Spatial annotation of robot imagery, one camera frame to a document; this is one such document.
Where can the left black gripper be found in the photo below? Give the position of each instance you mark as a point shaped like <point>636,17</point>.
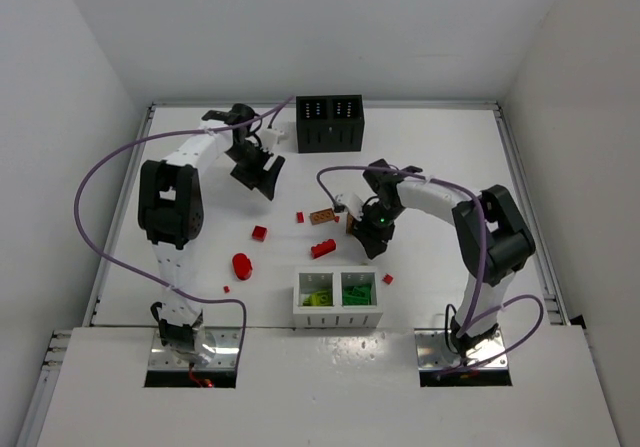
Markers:
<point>255,168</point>

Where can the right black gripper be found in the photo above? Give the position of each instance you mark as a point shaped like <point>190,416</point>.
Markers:
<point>371,233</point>

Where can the dark green lego brick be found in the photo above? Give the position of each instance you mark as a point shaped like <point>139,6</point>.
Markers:
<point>357,295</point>

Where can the red oval lego piece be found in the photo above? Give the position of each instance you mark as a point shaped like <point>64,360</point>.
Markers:
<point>242,266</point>

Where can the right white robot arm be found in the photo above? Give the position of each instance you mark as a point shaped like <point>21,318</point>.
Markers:
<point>494,240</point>

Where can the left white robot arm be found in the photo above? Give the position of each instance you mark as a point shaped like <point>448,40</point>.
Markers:
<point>171,210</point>

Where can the brown flat lego plate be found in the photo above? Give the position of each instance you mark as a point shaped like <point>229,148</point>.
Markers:
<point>322,216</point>

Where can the red long lego brick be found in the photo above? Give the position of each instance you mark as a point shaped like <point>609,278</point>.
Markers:
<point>323,248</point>

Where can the red square lego brick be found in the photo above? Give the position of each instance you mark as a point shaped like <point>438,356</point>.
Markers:
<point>259,233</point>

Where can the black two-compartment container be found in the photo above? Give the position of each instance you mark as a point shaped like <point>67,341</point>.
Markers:
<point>329,124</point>

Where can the white two-compartment container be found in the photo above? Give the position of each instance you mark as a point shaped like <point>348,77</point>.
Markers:
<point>308,280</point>

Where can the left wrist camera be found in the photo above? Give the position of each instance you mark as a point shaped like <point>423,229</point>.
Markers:
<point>277,134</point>

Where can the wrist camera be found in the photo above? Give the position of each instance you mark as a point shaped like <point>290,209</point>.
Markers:
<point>277,134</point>
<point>349,203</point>

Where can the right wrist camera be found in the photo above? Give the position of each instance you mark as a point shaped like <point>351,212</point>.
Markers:
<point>349,203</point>

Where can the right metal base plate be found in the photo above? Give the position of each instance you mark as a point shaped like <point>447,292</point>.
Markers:
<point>433,355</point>

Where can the metal base plate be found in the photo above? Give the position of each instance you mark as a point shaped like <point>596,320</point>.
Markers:
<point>433,355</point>
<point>215,349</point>

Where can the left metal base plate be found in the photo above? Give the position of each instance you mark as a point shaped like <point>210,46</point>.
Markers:
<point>215,349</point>

